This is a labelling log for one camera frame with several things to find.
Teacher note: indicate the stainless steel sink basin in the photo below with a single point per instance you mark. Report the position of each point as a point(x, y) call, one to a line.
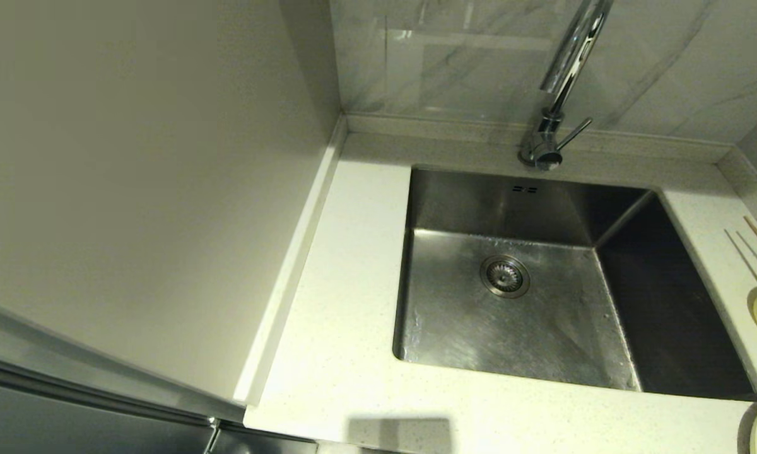
point(542, 328)

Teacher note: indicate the chrome kitchen faucet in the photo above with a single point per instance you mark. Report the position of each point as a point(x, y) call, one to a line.
point(571, 57)

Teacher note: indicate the beige tall side panel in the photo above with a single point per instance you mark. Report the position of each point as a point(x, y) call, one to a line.
point(132, 157)

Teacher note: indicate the grey stainless appliance door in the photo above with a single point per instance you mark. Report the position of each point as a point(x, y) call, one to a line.
point(69, 429)

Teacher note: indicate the round metal drain strainer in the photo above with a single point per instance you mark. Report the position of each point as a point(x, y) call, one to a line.
point(504, 275)

